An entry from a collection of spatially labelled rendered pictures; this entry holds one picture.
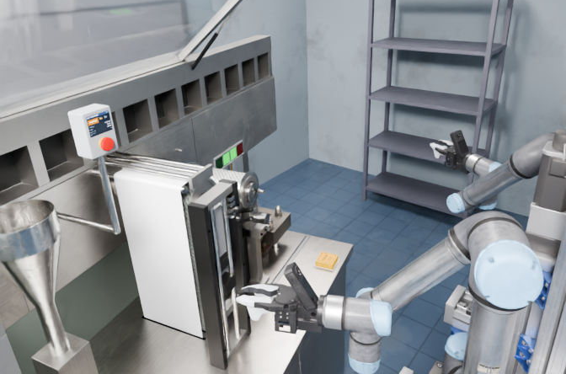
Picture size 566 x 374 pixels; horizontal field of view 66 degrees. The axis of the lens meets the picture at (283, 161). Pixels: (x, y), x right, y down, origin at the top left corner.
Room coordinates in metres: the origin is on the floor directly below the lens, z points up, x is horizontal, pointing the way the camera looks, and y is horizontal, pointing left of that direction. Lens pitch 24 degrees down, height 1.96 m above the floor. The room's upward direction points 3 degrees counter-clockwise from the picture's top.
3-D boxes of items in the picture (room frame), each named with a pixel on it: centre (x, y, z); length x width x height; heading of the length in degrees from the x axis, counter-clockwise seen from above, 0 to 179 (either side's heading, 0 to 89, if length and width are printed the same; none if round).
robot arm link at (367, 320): (0.79, -0.18, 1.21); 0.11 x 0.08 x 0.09; 75
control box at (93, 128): (0.89, 0.39, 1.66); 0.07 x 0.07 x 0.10; 59
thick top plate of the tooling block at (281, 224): (1.61, 0.19, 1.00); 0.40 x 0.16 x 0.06; 64
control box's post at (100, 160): (0.90, 0.40, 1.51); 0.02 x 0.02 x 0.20
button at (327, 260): (1.41, -0.15, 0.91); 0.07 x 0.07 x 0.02; 64
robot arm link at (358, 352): (0.80, -0.18, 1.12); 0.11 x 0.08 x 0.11; 165
